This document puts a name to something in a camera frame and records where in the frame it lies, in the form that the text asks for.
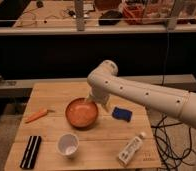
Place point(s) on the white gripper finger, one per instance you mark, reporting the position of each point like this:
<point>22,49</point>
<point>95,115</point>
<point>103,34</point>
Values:
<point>88,99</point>
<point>106,106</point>

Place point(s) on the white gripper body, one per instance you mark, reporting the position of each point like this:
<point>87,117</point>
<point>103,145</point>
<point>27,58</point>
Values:
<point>99,96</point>

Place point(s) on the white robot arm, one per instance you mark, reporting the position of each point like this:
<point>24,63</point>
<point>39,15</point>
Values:
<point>176,103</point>

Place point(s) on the blue sponge block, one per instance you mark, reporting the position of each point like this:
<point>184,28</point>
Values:
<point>122,114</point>

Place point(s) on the orange wooden bowl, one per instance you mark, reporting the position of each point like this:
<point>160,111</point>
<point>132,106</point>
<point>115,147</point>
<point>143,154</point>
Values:
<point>81,114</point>

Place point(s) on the orange toy carrot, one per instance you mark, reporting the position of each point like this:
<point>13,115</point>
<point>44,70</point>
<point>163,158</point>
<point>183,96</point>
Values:
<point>36,115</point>

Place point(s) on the white paper cup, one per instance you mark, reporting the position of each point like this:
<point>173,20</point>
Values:
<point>68,145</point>

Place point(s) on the white plastic bottle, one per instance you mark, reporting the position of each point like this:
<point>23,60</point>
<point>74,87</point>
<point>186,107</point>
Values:
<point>127,153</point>

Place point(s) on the black bag on bench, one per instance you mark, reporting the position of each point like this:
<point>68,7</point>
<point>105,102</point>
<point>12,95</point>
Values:
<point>110,17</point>

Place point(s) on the orange crate on bench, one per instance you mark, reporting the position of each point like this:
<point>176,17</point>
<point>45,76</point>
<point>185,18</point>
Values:
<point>133,13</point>

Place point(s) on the black white striped eraser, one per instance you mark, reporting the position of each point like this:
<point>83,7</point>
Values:
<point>30,153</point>

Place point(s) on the metal clamp at left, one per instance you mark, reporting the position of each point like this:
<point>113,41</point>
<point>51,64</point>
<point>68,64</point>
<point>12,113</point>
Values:
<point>4,82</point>

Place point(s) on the metal frame post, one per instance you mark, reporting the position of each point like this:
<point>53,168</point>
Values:
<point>176,9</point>
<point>78,4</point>

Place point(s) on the metal frame post right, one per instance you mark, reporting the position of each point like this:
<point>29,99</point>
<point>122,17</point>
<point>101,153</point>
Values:
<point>176,9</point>

